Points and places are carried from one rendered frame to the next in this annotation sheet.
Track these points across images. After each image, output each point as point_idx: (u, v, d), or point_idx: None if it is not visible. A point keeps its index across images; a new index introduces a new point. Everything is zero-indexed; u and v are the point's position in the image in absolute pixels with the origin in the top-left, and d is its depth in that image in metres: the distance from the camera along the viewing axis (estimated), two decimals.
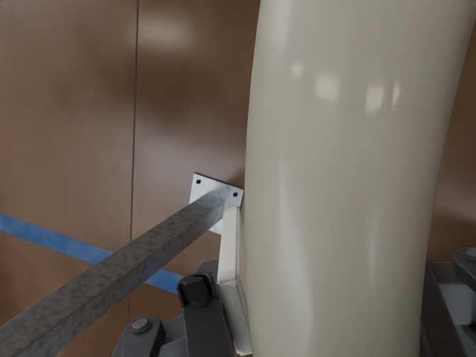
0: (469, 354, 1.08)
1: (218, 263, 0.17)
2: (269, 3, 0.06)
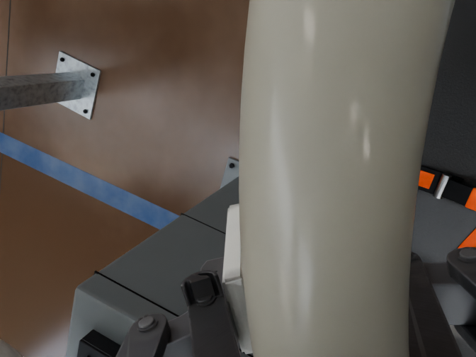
0: None
1: (222, 262, 0.17)
2: None
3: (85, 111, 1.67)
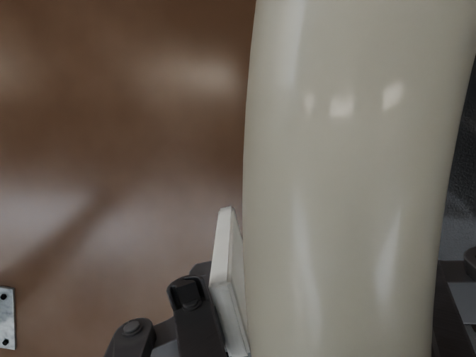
0: None
1: (212, 265, 0.17)
2: None
3: (6, 343, 1.23)
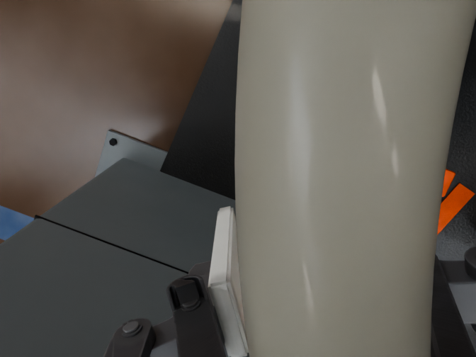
0: (132, 213, 0.79)
1: (210, 265, 0.17)
2: None
3: None
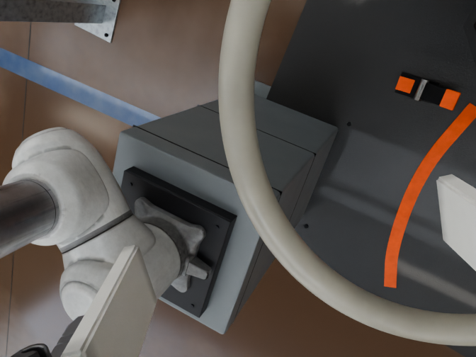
0: None
1: (91, 320, 0.15)
2: (219, 91, 0.35)
3: (106, 35, 1.84)
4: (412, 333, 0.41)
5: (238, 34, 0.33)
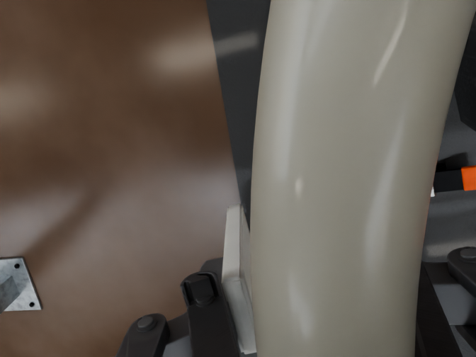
0: None
1: (222, 262, 0.17)
2: None
3: (32, 304, 1.43)
4: None
5: None
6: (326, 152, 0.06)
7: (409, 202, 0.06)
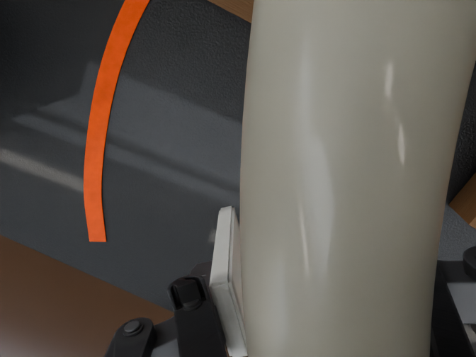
0: None
1: (212, 265, 0.17)
2: None
3: None
4: None
5: None
6: (329, 124, 0.05)
7: (428, 183, 0.05)
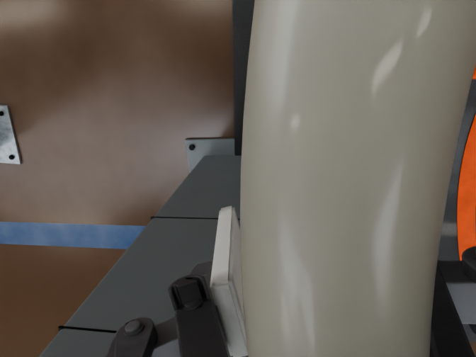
0: (217, 193, 1.02)
1: (212, 265, 0.17)
2: None
3: (11, 157, 1.43)
4: None
5: None
6: (329, 118, 0.05)
7: (428, 179, 0.05)
